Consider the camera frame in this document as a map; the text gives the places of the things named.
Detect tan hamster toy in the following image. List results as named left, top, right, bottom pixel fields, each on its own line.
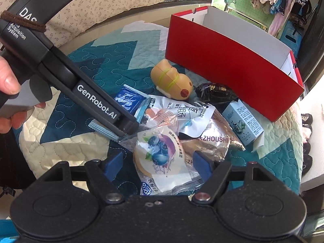
left=150, top=59, right=193, bottom=100

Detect cyan plastic object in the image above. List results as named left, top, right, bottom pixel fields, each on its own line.
left=0, top=219, right=19, bottom=243

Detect teal patchwork quilt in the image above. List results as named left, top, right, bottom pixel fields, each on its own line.
left=14, top=20, right=304, bottom=198

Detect dark sliding door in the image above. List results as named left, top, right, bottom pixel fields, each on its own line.
left=296, top=0, right=324, bottom=92

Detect blueberry pastry packet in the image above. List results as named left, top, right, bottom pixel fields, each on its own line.
left=118, top=108, right=204, bottom=197

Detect white snack pouch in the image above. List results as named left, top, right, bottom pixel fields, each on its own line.
left=144, top=94, right=217, bottom=140

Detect red cardboard box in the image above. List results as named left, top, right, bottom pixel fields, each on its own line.
left=164, top=5, right=305, bottom=122

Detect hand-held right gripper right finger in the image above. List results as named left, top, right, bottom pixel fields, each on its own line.
left=191, top=150, right=279, bottom=205

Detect silver brown snack packet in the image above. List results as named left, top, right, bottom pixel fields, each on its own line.
left=177, top=108, right=246, bottom=176

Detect person's left hand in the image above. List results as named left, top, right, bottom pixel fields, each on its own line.
left=0, top=55, right=47, bottom=134

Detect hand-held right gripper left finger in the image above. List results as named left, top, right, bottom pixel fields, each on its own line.
left=44, top=151, right=126, bottom=205

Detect stack of blue stools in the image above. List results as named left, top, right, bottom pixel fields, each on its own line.
left=280, top=20, right=303, bottom=54

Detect light blue serrated packet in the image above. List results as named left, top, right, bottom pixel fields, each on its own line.
left=88, top=99, right=153, bottom=141

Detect metal drying rack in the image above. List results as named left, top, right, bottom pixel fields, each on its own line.
left=226, top=0, right=299, bottom=32

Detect pink hanging garment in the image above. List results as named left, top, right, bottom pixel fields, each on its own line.
left=268, top=10, right=289, bottom=37

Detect dark snack packet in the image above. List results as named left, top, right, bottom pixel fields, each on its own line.
left=194, top=82, right=240, bottom=107

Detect black hanging garment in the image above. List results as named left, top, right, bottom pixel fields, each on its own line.
left=291, top=0, right=313, bottom=24

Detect light blue small carton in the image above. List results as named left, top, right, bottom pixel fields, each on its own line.
left=222, top=99, right=265, bottom=153

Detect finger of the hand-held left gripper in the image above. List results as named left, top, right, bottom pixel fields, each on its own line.
left=113, top=114, right=140, bottom=138

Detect brown hair band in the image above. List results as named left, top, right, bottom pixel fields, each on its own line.
left=0, top=10, right=47, bottom=32

